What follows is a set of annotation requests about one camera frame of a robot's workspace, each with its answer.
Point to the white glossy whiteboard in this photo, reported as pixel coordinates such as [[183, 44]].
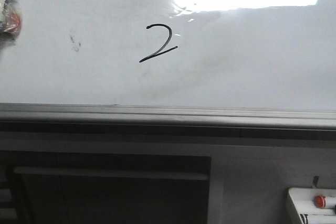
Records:
[[277, 54]]

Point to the grey aluminium whiteboard tray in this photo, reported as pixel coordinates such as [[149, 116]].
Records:
[[162, 120]]

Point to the white box with red button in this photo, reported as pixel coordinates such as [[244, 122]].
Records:
[[301, 209]]

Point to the red round button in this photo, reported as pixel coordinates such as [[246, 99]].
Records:
[[320, 201]]

